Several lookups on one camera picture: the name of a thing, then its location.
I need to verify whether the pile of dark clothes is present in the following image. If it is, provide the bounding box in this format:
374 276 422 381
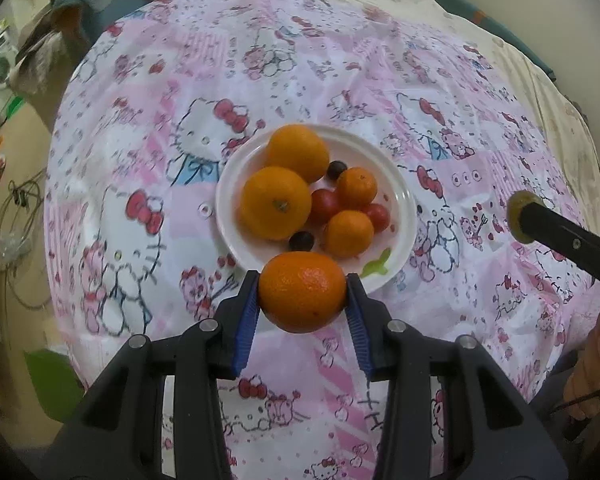
10 0 171 96

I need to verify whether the green object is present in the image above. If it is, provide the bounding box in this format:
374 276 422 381
22 347 86 423

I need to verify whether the white cable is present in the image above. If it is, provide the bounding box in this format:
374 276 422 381
0 170 56 311

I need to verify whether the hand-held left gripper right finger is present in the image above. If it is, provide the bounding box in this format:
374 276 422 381
345 272 571 480

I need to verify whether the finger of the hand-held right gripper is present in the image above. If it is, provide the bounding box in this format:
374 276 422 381
520 202 600 293

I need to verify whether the white plate with red dots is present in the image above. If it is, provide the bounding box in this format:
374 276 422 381
215 124 417 295

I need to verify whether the white washing machine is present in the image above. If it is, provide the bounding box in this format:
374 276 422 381
0 27 26 126

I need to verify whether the pink cartoon printed tablecloth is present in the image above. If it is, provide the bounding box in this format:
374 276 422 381
42 0 600 480

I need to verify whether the person's right hand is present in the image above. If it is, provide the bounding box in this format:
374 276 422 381
564 302 600 421

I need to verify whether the red tomato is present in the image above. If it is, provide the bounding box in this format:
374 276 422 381
307 188 342 226
362 203 391 233

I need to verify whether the small orange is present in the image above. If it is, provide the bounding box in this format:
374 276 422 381
335 167 379 209

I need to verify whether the teal cloth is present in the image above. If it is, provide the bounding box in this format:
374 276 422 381
425 0 561 81

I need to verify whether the large oval orange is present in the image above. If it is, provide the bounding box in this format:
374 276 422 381
265 125 331 184

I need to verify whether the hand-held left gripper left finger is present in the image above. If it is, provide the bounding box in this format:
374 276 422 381
55 270 262 480

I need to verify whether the green round fruit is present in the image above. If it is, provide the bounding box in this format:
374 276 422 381
509 191 546 243

